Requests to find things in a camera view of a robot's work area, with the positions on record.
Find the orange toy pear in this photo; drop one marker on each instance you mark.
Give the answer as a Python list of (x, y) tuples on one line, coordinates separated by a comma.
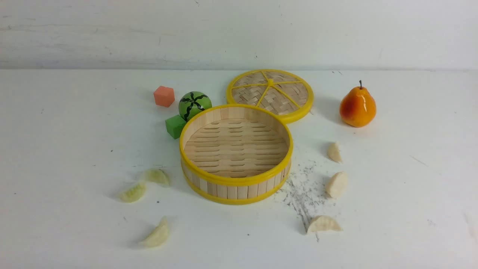
[(358, 108)]

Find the cream dumpling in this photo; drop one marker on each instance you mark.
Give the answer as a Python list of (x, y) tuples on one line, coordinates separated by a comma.
[(158, 235), (337, 185), (333, 152), (323, 223)]

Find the woven bamboo steamer lid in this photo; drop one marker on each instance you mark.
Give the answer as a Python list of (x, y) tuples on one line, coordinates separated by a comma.
[(282, 93)]

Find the orange foam cube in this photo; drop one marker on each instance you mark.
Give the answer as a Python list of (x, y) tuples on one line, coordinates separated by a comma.
[(164, 96)]

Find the green foam cube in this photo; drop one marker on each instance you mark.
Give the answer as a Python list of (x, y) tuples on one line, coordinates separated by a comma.
[(174, 126)]

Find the green toy watermelon ball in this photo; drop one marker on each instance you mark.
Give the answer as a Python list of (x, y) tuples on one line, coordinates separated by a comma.
[(193, 103)]

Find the pale green dumpling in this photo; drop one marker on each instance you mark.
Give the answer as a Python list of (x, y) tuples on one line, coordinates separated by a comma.
[(134, 193), (156, 176)]

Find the bamboo steamer tray yellow rim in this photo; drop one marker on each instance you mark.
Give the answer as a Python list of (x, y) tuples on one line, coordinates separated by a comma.
[(236, 154)]

